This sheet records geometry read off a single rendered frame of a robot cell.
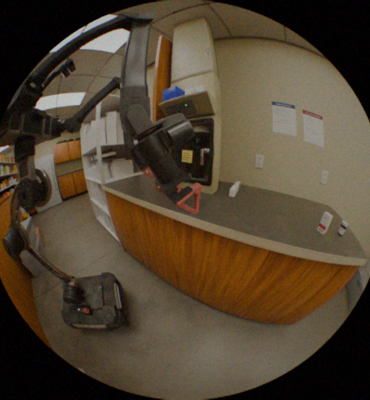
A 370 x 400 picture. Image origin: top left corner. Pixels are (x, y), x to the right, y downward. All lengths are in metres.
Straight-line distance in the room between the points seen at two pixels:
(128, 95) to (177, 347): 1.33
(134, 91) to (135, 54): 0.12
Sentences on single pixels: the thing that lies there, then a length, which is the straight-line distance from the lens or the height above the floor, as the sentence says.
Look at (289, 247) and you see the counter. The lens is 0.47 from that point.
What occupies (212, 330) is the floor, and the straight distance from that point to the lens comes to 1.21.
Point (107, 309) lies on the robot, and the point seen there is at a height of 0.28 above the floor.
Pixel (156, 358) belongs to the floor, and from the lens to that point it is 1.21.
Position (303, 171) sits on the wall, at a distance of 1.17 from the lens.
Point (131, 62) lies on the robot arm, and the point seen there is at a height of 1.40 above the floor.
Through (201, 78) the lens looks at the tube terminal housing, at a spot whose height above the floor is 1.67.
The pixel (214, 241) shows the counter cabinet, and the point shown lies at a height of 0.83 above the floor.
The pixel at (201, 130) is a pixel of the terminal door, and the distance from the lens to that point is 0.71.
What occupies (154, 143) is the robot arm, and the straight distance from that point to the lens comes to 0.24.
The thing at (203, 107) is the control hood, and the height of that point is 1.44.
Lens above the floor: 1.18
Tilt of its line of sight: 23 degrees down
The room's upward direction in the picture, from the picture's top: straight up
